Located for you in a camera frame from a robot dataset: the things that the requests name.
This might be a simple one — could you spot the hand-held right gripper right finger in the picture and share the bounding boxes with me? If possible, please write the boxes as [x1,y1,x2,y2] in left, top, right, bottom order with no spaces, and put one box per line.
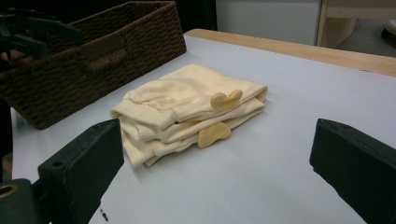
[309,118,396,224]

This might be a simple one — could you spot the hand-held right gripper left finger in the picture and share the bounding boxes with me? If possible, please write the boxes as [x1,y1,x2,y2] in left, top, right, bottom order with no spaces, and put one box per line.
[36,118,125,224]

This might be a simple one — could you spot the brown woven basket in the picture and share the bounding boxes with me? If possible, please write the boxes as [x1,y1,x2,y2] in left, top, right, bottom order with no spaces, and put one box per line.
[0,0,188,131]

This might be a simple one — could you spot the cream pants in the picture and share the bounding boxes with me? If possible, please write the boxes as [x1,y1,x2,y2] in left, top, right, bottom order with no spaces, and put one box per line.
[110,63,269,169]

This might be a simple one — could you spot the white table cover sheet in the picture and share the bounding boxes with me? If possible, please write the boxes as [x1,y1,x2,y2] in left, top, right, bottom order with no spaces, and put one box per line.
[10,34,396,224]

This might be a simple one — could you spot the wooden table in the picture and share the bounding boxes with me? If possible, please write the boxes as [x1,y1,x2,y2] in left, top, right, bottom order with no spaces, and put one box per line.
[185,28,396,77]

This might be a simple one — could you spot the light wooden desk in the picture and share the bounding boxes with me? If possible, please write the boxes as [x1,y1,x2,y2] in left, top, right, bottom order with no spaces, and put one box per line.
[315,0,396,49]

